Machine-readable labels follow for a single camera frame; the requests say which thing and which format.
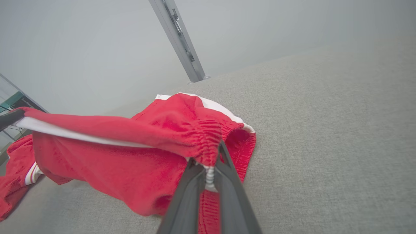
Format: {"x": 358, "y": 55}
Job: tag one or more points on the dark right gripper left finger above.
{"x": 185, "y": 204}

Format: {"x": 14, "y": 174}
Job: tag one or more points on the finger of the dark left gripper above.
{"x": 9, "y": 118}

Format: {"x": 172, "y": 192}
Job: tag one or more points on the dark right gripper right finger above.
{"x": 232, "y": 201}

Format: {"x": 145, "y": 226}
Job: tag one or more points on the red basketball jersey white trim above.
{"x": 14, "y": 175}

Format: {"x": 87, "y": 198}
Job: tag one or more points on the red shorts with white stripe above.
{"x": 130, "y": 162}

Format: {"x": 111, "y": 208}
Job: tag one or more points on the glass partition with teal edge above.
{"x": 13, "y": 97}

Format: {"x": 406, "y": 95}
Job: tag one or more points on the grey fabric sofa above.
{"x": 325, "y": 130}

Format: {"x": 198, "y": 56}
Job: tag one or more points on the grey metal partition post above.
{"x": 178, "y": 35}

